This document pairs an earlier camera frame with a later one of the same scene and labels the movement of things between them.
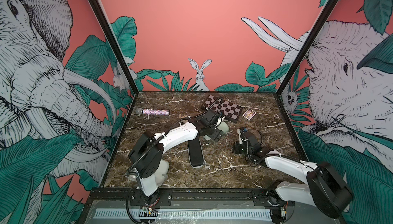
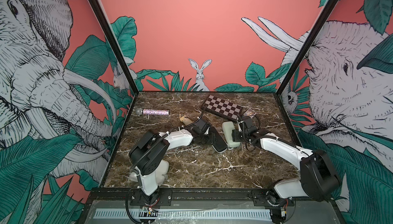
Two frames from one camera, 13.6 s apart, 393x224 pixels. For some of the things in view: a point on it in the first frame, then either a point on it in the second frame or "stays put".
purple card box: x=249 y=114 stays put
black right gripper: x=236 y=145 → x=235 y=135
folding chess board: x=231 y=112 stays put
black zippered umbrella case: x=196 y=154 → x=218 y=142
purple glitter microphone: x=140 y=111 stays put
